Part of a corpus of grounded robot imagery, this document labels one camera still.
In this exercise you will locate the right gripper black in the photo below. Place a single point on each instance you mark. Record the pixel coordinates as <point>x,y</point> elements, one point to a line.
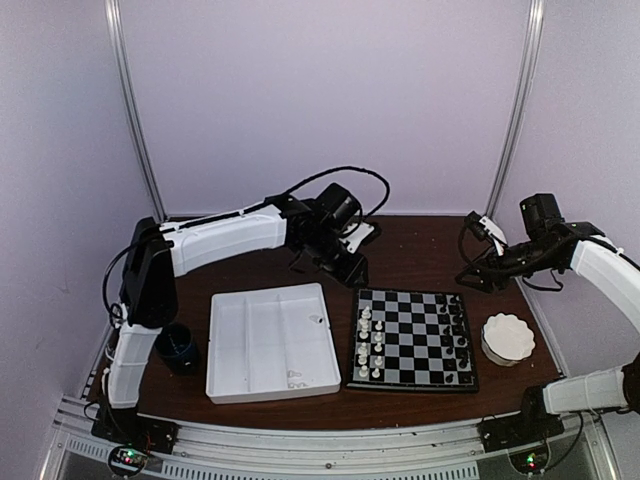
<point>484,267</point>

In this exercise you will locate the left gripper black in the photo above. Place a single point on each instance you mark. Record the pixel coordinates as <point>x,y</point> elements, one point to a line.
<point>352,274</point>

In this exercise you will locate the white piece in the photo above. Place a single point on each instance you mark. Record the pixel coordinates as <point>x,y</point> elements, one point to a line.
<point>364,318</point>

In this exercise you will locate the white piece passed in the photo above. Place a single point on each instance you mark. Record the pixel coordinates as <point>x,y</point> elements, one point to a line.
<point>363,331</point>

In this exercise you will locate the white plastic compartment tray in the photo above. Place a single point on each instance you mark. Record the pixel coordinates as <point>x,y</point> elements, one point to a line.
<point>270,344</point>

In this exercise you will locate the white piece placed later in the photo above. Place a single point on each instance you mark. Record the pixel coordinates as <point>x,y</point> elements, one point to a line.
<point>362,352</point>

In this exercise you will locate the black white chess board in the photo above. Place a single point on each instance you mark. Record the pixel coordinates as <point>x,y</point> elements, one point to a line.
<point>427,344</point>

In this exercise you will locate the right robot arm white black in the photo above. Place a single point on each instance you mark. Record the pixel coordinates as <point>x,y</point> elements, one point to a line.
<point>584,293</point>

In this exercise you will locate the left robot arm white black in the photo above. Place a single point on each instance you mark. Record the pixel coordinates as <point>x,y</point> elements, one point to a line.
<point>159,253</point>

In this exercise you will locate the white scalloped bowl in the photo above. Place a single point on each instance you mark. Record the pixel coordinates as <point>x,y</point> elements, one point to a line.
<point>506,340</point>

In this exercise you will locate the dark blue mug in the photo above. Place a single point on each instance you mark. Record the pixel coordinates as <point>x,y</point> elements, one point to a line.
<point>177,349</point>

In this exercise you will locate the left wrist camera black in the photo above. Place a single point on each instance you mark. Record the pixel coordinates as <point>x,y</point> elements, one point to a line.
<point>338,206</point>

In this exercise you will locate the right aluminium corner post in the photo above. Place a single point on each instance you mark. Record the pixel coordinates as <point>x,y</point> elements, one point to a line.
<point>524,84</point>

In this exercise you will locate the aluminium corner post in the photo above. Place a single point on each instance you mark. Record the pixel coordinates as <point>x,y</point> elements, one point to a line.
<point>524,84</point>
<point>118,42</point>

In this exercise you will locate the left aluminium corner post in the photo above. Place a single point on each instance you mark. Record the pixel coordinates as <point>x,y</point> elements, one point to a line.
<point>118,42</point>

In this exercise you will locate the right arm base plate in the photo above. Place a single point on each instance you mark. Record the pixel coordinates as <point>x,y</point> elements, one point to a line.
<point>515,430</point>

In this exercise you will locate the aluminium front rail frame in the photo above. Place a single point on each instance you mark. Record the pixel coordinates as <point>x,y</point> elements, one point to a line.
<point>589,448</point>

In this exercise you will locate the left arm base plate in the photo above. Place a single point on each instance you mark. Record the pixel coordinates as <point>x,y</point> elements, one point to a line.
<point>127,427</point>

